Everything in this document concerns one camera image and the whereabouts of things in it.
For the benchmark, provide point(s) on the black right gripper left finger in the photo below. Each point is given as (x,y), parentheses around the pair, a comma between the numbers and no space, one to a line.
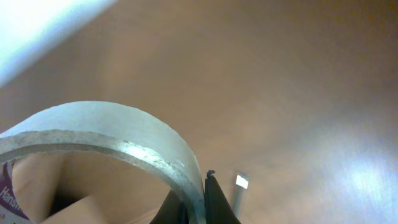
(172,211)

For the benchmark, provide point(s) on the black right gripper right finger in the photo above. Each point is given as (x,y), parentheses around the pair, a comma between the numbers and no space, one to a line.
(217,208)

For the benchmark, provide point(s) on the white masking tape roll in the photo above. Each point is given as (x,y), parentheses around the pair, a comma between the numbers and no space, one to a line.
(119,131)

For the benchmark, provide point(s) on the black pen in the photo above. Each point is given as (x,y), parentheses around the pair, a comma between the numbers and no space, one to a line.
(241,185)

